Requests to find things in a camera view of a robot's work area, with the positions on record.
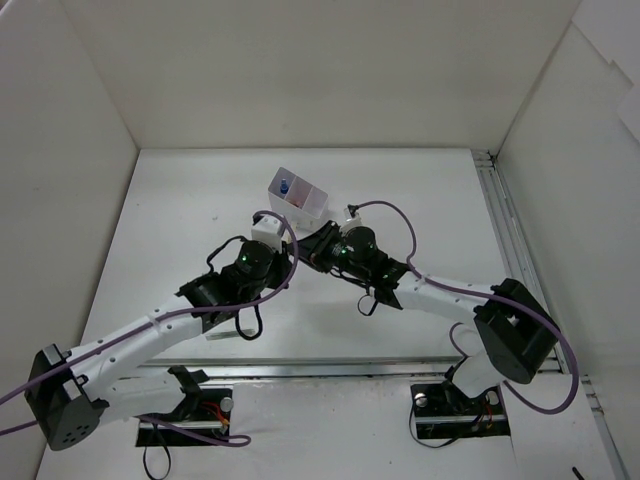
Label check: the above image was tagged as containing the orange highlighter pen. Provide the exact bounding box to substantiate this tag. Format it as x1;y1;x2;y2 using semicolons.
288;199;304;209

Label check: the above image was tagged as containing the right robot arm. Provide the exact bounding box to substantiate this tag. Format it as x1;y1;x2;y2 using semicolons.
298;222;559;412

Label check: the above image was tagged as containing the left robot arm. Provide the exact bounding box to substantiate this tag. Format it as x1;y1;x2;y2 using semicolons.
24;239;299;451

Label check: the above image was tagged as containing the white three-compartment organizer box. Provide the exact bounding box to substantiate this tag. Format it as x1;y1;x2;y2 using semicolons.
267;167;329;232

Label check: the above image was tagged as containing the green highlighter pen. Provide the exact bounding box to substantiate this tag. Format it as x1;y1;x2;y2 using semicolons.
206;331;239;341

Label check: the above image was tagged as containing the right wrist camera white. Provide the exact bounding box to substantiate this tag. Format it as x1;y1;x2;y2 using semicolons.
340;204;363;234

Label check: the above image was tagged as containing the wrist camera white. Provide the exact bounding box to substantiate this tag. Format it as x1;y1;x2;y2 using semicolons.
251;214;285;253
340;204;363;234

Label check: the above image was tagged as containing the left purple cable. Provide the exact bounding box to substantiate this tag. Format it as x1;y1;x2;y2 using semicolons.
0;209;301;446

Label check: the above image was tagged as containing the purple cable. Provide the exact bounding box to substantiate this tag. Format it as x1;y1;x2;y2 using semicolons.
0;209;301;446
344;199;581;415

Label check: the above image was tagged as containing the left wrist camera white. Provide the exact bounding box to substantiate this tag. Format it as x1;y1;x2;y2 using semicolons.
251;214;285;253

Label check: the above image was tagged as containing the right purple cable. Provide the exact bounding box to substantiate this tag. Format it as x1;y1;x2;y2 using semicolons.
344;199;581;415

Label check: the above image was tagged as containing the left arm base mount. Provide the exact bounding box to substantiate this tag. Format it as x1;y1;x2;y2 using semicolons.
135;386;233;448

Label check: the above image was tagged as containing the aluminium frame rail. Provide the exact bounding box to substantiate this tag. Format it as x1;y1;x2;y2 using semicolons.
74;149;631;480

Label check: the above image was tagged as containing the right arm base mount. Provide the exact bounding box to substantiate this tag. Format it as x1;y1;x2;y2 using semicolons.
409;383;511;448

